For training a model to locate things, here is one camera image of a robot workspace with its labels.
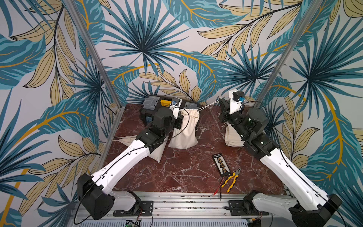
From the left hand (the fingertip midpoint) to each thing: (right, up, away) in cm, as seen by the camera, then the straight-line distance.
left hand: (179, 112), depth 72 cm
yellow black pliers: (+33, -36, +12) cm, 51 cm away
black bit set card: (+26, -32, +16) cm, 44 cm away
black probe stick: (+23, -45, +6) cm, 51 cm away
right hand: (+14, +3, -11) cm, 18 cm away
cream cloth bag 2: (+4, -13, +3) cm, 14 cm away
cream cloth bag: (-14, -25, +15) cm, 32 cm away
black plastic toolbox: (-20, +7, +25) cm, 33 cm away
